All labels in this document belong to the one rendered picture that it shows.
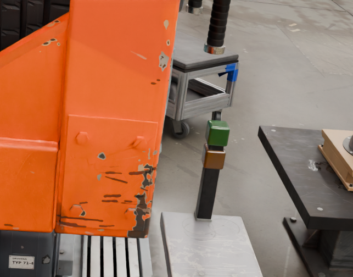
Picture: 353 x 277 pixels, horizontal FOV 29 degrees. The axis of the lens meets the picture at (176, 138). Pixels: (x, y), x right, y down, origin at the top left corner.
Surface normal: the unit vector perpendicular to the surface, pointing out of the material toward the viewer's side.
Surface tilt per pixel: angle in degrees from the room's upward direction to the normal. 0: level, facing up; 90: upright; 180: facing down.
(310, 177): 0
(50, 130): 90
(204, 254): 0
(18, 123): 90
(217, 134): 90
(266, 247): 0
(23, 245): 90
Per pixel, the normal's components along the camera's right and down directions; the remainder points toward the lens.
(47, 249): 0.47, 0.41
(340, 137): 0.12, -0.90
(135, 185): 0.10, 0.41
